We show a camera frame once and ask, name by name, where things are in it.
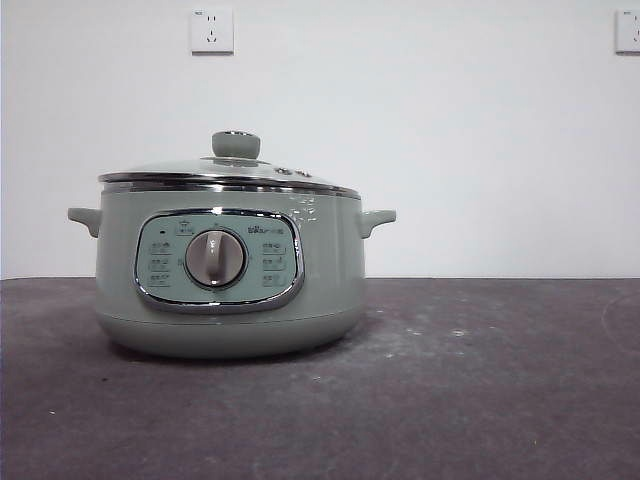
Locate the glass lid with green knob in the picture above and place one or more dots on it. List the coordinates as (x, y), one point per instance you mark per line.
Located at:
(236, 146)

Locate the pale green electric cooking pot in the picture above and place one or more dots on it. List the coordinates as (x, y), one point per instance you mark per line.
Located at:
(330, 260)

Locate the white wall socket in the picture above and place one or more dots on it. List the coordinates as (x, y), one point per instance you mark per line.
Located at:
(212, 31)
(629, 31)

